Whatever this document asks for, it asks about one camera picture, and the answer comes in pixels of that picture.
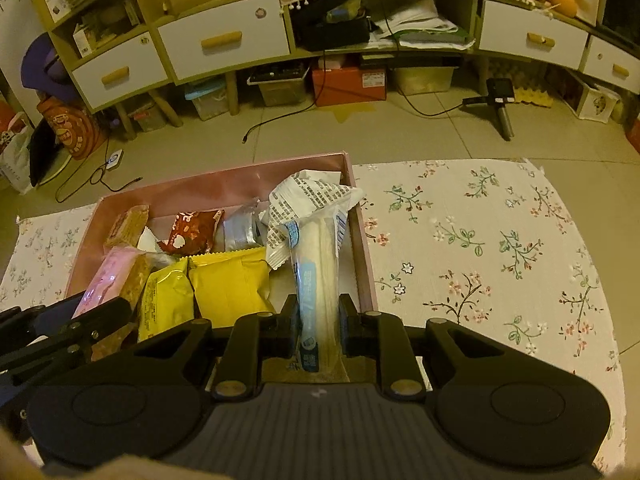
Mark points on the pink snack bar packet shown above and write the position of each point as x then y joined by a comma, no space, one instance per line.
112,272

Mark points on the tall wooden shelf cabinet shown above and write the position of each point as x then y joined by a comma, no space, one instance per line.
150,5

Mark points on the long wooden low cabinet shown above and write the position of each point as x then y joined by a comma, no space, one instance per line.
475,25

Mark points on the black flat panel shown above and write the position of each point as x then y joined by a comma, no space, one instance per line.
42,152

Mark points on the black handheld tripod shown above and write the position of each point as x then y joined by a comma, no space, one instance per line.
500,92

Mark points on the clear bin blue lid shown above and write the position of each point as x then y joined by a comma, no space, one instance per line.
206,101

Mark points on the floral tablecloth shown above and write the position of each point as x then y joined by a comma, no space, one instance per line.
475,260

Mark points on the orange printed bag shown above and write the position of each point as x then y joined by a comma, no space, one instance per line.
72,130

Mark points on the small white carton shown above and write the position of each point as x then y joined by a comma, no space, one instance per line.
82,39

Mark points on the white text-printed snack packet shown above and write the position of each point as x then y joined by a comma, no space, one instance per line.
310,195

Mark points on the white printed shopping bag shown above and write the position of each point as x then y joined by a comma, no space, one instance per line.
15,155

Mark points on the small clear storage bin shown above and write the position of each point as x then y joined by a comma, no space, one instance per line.
145,117

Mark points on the red brown snack packet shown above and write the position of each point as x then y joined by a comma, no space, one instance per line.
192,232

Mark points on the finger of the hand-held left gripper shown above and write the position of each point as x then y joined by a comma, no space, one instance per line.
60,317
60,352

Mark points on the red box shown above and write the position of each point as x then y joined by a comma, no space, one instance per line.
350,82

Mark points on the white charger puck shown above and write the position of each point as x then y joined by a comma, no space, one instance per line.
114,159

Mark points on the plain yellow snack packet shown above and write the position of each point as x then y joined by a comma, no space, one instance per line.
230,285

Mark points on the purple hat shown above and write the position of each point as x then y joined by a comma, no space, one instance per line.
45,67

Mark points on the pink cardboard box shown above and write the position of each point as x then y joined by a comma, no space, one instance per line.
210,185

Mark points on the clear biscuit packet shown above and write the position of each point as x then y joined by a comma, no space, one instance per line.
127,225

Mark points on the orange fruit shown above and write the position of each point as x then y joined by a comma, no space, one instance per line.
564,4

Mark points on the loose papers pile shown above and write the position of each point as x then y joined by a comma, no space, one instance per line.
425,25

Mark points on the black bag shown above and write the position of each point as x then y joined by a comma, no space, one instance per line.
330,25

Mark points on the white microwave oven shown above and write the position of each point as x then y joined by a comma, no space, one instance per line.
622,10

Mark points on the yellow printed snack packet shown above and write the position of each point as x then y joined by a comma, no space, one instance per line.
165,300

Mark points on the white printed box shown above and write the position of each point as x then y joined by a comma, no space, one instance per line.
592,97

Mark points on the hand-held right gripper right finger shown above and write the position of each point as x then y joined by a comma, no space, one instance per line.
347,330

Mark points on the long white roll packet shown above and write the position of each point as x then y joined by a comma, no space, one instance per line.
317,270

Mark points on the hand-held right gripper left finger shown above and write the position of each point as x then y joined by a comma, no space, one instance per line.
291,330

